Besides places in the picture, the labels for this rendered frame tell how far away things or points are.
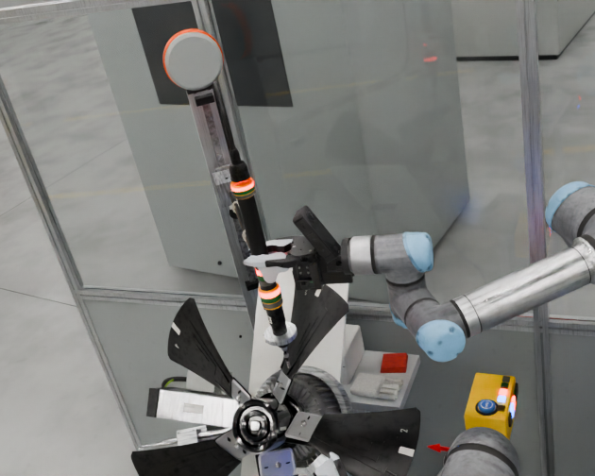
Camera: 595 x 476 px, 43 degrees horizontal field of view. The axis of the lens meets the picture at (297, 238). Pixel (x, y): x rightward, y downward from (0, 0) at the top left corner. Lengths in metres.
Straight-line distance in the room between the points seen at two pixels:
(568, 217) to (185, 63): 1.05
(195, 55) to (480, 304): 1.06
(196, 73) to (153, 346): 1.26
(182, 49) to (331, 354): 0.88
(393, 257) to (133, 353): 1.81
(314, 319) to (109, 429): 2.31
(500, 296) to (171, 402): 1.01
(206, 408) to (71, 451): 1.94
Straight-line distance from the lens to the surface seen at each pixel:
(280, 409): 1.76
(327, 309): 1.71
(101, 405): 4.07
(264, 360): 2.06
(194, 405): 2.03
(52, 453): 3.93
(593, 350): 2.35
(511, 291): 1.40
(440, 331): 1.34
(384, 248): 1.41
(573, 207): 1.56
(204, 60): 2.06
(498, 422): 1.90
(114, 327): 3.02
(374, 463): 1.69
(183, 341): 1.92
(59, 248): 2.92
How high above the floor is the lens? 2.38
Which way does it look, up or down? 29 degrees down
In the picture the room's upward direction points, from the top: 13 degrees counter-clockwise
